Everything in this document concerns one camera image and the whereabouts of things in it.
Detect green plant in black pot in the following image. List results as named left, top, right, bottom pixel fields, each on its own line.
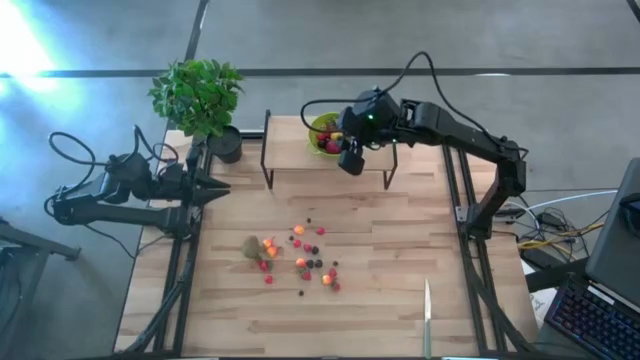
left=147, top=58, right=246, bottom=165

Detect white floor cable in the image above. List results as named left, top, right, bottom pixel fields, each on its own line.
left=504, top=188, right=620, bottom=214

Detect large computer monitor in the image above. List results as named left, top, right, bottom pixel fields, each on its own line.
left=583, top=156, right=640, bottom=312

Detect knife with green handle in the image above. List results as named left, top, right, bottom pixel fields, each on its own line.
left=423, top=278, right=433, bottom=360

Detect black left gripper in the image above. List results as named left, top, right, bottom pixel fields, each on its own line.
left=157, top=161, right=232, bottom=207

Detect backlit computer keyboard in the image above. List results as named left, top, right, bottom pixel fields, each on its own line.
left=543, top=276, right=640, bottom=360

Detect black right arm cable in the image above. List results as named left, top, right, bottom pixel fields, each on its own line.
left=299, top=50, right=504, bottom=149

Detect dark round device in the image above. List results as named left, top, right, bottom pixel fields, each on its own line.
left=618, top=191, right=640, bottom=227

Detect black power brick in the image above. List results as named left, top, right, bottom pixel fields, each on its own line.
left=537, top=211, right=565, bottom=230

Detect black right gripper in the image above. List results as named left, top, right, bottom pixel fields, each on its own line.
left=337, top=87, right=404, bottom=177

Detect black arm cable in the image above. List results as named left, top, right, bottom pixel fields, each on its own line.
left=46, top=123, right=181, bottom=202
left=299, top=50, right=504, bottom=149

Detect dark grey stand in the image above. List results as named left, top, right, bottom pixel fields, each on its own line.
left=0, top=218, right=82, bottom=360

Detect yellow floor cable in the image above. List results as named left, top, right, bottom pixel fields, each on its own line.
left=516, top=221, right=607, bottom=252

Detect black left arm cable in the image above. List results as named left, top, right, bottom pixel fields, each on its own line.
left=46, top=123, right=181, bottom=202

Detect green plastic colander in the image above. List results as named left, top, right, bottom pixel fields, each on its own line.
left=307, top=111, right=351, bottom=158

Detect white paper sheet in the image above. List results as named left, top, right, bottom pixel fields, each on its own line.
left=528, top=287, right=559, bottom=329

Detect wooden shelf riser black legs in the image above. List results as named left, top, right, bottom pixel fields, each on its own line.
left=259, top=108, right=400, bottom=191

